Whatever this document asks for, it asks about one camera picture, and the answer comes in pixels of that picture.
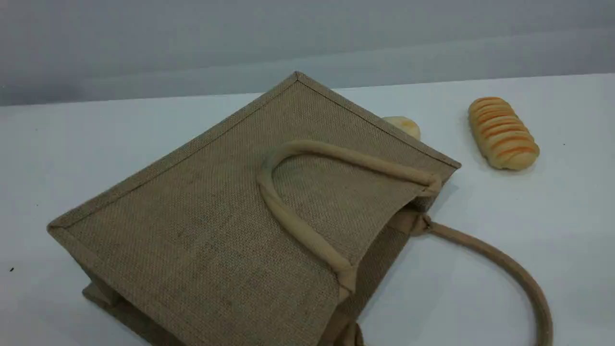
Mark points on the striped bread loaf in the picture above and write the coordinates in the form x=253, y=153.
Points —
x=502, y=132

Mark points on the round pale yellow bun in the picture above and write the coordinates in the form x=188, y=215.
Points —
x=407, y=126

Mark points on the brown jute tote bag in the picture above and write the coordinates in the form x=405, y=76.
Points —
x=216, y=216

